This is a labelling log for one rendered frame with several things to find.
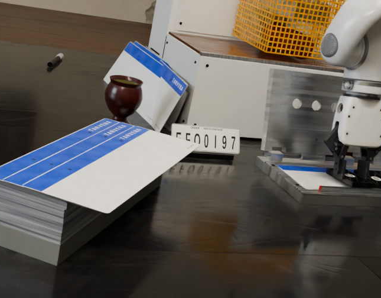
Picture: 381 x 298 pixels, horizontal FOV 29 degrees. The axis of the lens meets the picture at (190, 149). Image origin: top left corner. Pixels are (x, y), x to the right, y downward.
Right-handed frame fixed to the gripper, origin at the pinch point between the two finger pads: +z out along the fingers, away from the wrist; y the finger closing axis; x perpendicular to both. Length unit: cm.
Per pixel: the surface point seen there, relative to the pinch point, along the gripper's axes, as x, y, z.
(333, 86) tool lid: 12.1, 1.0, -16.5
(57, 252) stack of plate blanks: -30, -67, 9
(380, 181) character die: -0.8, 7.2, 1.9
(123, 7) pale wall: 180, 4, -38
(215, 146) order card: 16.6, -23.5, -1.0
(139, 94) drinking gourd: 28.2, -37.8, -9.8
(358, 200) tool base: -6.4, -1.8, 5.2
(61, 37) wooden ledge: 127, -34, -22
